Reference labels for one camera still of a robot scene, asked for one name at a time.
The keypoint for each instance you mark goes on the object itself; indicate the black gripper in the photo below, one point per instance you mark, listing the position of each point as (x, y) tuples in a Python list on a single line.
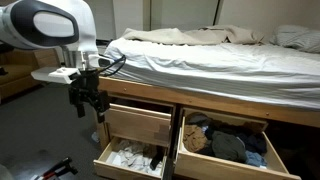
[(84, 88)]

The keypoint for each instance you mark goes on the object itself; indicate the wooden drawer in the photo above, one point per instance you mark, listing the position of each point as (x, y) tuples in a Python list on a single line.
[(114, 172), (204, 165), (141, 124)]

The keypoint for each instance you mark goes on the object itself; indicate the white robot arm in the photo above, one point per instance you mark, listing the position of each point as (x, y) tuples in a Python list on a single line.
[(44, 24)]

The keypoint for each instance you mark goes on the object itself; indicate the black object in drawer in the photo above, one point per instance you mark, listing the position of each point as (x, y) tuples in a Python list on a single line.
[(157, 158)]

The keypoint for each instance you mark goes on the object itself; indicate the white crumpled clothes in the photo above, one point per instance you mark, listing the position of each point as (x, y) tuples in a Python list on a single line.
[(134, 155)]

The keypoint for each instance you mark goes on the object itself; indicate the red and black tool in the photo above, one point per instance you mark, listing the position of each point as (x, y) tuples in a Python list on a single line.
[(56, 171)]

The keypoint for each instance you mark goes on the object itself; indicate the wooden side furniture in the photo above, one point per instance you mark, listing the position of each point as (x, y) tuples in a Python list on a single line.
[(19, 64)]

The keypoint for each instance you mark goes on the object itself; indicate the brown folded garment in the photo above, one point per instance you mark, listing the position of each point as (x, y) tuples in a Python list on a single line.
[(193, 138)]

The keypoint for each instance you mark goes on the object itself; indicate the dark grey garment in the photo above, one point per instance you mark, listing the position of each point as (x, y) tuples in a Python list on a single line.
[(228, 147)]

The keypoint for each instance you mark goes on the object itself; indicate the beige blanket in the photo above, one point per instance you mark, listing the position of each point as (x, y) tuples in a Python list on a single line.
[(209, 35)]

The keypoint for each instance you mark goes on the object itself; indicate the dark navy garment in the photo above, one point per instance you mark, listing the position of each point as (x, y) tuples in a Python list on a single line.
[(254, 143)]

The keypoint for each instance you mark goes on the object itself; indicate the blue garment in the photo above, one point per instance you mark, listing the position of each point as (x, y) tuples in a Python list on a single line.
[(255, 159)]

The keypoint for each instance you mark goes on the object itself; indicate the white mattress with sheet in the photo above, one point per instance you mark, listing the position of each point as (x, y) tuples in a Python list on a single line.
[(258, 73)]

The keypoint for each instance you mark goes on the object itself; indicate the grey striped pillow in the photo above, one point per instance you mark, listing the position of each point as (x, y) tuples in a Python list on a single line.
[(297, 37)]

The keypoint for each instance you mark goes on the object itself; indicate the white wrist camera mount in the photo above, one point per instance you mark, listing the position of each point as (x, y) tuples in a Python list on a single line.
[(53, 74)]

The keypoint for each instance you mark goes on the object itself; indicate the wooden bed frame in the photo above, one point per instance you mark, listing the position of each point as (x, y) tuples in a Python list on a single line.
[(153, 94)]

